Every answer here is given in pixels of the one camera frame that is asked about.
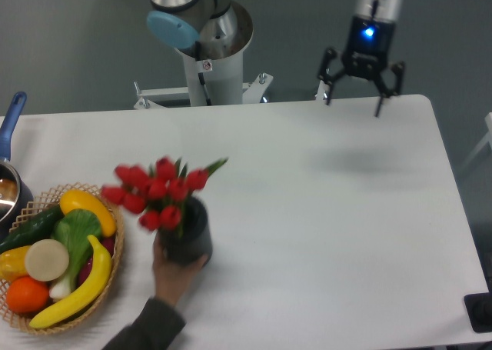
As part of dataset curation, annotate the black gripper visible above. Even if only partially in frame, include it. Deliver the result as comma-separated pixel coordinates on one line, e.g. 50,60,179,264
316,14,406,118

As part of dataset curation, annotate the red tulip bouquet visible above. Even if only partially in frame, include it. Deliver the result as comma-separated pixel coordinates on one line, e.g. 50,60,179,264
101,156,228,239

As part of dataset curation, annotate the dark grey ribbed vase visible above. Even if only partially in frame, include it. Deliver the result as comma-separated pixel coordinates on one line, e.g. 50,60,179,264
158,197,213,266

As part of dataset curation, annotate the dark grey sleeved forearm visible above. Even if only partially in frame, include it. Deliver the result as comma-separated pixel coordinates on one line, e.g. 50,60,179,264
103,297,186,350

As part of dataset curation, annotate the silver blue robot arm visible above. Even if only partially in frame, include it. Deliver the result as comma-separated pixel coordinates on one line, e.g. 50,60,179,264
147,0,405,108

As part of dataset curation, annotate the person's hand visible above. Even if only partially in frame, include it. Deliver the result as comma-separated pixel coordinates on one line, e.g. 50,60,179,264
152,235,208,307

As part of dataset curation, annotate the black device at table edge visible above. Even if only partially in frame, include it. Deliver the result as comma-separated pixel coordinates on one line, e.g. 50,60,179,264
464,292,491,333

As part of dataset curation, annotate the purple red vegetable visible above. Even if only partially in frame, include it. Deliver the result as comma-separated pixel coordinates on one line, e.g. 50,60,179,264
77,237,115,287

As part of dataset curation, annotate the yellow squash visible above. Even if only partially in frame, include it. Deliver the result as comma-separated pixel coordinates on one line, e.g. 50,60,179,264
59,189,117,238

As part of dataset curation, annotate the green bok choy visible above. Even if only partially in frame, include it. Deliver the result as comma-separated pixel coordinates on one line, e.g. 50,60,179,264
49,208,101,302

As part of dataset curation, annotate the green cucumber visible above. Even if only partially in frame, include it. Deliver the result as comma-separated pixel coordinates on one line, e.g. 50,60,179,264
1,205,64,253

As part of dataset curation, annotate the yellow banana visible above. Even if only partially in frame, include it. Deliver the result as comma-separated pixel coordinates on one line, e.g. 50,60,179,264
29,235,112,329

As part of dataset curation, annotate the beige round radish slice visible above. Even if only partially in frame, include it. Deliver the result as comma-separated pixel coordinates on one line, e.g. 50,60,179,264
24,239,69,282

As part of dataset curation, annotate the yellow bell pepper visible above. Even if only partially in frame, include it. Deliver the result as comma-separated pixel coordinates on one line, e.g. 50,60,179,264
0,245,31,282

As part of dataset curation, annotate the orange fruit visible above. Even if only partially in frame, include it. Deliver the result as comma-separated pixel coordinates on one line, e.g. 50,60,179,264
6,276,49,314

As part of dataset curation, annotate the woven wicker basket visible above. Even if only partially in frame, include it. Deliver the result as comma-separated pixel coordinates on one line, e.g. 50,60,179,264
1,182,125,335

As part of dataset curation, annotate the white frame at right edge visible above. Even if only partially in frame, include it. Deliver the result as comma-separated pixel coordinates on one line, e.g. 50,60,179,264
456,112,491,180

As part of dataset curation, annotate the black pedestal cable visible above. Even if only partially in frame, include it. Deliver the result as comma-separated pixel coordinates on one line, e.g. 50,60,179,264
194,41,213,107

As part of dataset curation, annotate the blue handled saucepan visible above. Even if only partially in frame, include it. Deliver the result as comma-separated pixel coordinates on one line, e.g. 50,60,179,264
1,92,33,242

